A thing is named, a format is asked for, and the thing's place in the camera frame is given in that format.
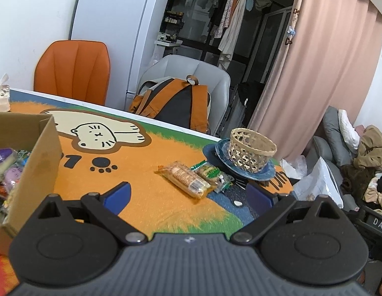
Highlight orange cracker packet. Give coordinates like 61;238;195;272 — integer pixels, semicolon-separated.
155;160;214;204

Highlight white pillow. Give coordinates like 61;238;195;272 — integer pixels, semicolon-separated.
338;109;361;155

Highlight grey sofa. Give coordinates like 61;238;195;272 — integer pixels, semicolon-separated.
311;106;364;211

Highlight black garment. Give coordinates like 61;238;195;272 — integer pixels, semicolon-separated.
237;81;265;121

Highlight woven bamboo basket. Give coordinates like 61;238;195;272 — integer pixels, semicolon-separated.
228;128;278;173

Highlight green striped cookie packet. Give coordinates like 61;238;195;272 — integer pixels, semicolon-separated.
191;160;235;193

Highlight peach curtain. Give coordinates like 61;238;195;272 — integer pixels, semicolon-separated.
249;0;382;161

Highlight pile of clothes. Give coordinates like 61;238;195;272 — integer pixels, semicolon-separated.
342;164;382;213

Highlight purple snack packet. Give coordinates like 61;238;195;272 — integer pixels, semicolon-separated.
0;148;19;173

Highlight crumpled white plastic bag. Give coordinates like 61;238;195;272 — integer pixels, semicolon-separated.
279;156;308;179

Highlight shelf with jars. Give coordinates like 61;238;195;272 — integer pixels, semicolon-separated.
163;10;184;25

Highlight orange padded chair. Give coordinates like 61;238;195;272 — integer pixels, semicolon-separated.
34;40;110;106

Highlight orange and grey backpack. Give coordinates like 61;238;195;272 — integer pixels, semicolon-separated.
129;75;211;134

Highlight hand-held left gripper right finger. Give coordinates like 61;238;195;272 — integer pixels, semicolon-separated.
230;181;344;247

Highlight white hanging garment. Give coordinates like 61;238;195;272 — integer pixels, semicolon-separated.
218;0;247;69

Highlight tan jacket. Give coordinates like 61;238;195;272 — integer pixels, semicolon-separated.
353;125;382;171

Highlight green and lilac snack packet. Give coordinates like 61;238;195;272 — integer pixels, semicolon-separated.
2;166;25;189

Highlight white refrigerator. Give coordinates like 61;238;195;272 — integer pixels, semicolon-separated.
70;0;173;110

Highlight grey padded chair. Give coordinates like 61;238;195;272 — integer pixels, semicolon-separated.
138;55;231;136

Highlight brown cardboard box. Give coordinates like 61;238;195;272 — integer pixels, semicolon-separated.
0;113;62;256

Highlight floral hanging garment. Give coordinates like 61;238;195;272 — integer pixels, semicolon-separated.
209;0;238;39

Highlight blue glazed plate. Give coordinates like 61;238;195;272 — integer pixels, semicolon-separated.
216;138;276;181

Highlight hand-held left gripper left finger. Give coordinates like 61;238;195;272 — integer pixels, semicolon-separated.
35;182;149;247

